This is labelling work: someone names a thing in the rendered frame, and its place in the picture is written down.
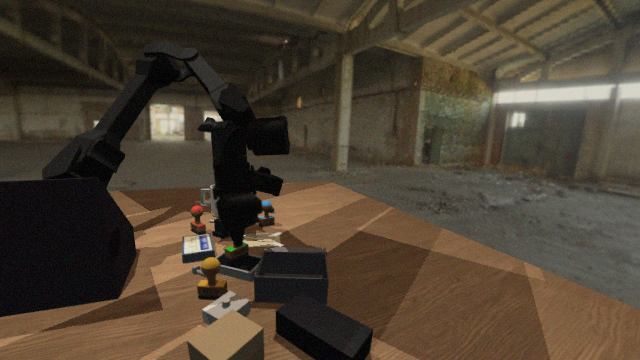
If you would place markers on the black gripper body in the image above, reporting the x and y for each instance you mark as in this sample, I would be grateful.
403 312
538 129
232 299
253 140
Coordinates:
231 186

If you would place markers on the cream paper card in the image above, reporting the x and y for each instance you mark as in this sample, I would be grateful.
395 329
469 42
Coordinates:
262 240

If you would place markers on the white mug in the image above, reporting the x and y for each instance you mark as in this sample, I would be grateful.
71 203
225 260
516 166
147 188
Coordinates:
211 203

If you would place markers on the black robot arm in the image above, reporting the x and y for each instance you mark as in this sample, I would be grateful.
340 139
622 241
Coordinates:
96 153

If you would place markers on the red rubber stamp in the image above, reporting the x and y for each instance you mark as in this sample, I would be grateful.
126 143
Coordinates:
197 227

